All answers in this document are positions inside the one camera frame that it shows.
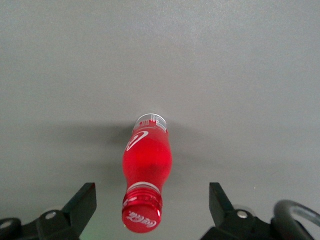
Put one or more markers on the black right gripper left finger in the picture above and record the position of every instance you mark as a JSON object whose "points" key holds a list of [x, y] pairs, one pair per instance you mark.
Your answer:
{"points": [[72, 215]]}

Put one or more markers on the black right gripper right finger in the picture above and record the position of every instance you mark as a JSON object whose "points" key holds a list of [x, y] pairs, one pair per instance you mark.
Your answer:
{"points": [[225, 220]]}

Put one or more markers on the red coke bottle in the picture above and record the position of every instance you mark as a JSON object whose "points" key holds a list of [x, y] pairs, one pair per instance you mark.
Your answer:
{"points": [[147, 160]]}

